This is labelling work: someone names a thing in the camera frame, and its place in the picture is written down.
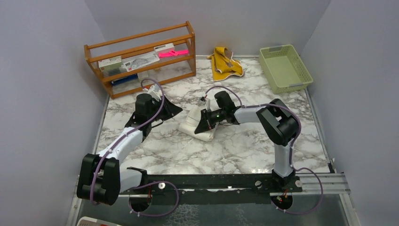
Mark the clear protractor ruler pack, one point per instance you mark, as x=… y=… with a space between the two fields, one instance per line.
x=139 y=61

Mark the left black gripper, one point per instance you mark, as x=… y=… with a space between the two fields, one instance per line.
x=171 y=109

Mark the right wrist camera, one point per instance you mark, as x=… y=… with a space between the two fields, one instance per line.
x=205 y=102

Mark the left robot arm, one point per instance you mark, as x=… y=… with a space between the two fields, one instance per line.
x=101 y=179

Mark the yellow towel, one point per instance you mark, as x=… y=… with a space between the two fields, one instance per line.
x=223 y=65

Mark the pink ruler set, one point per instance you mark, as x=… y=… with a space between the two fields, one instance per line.
x=173 y=53

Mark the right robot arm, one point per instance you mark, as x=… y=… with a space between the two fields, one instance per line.
x=281 y=125

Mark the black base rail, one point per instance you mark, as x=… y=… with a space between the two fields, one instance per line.
x=210 y=189

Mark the white pack behind pink ruler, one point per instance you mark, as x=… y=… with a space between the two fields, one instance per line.
x=164 y=48

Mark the white box with red label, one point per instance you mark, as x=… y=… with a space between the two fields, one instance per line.
x=110 y=65

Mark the blue box on shelf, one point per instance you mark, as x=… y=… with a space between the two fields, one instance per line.
x=124 y=80

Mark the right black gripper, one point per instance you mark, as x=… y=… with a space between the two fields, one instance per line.
x=206 y=123

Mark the small white green box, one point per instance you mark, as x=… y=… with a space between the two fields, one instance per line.
x=142 y=76

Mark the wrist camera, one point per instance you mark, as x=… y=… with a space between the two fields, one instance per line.
x=205 y=102
x=154 y=91

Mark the white towel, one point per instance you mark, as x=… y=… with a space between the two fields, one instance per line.
x=191 y=122

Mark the wooden shelf rack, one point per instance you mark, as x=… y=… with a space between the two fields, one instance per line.
x=170 y=58

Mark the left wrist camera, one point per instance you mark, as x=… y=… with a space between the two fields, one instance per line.
x=154 y=91

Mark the green plastic basket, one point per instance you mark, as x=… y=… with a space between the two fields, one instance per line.
x=284 y=69

